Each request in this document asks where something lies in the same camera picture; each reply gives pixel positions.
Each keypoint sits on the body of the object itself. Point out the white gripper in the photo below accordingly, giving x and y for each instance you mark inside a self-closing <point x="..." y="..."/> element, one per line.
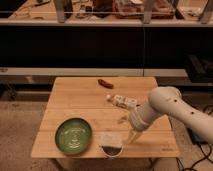
<point x="137" y="123"/>

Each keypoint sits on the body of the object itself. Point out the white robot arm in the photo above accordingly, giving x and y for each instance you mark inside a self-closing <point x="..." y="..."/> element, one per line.
<point x="168" y="100"/>

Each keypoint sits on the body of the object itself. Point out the green ceramic bowl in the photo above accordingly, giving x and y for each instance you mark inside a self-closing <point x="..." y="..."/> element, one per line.
<point x="73" y="136"/>

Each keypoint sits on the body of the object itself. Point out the white plastic bottle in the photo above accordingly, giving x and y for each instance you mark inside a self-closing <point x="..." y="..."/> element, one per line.
<point x="122" y="101"/>

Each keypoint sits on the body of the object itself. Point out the wooden table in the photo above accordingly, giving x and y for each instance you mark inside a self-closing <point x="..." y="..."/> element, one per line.
<point x="83" y="97"/>

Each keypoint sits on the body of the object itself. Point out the red sausage toy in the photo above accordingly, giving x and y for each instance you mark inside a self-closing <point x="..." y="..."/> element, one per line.
<point x="105" y="84"/>

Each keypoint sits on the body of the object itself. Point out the black box on right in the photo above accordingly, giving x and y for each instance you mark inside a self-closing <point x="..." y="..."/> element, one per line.
<point x="199" y="70"/>

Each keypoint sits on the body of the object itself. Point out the long workbench shelf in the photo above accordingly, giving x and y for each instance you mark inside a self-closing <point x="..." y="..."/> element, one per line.
<point x="107" y="13"/>

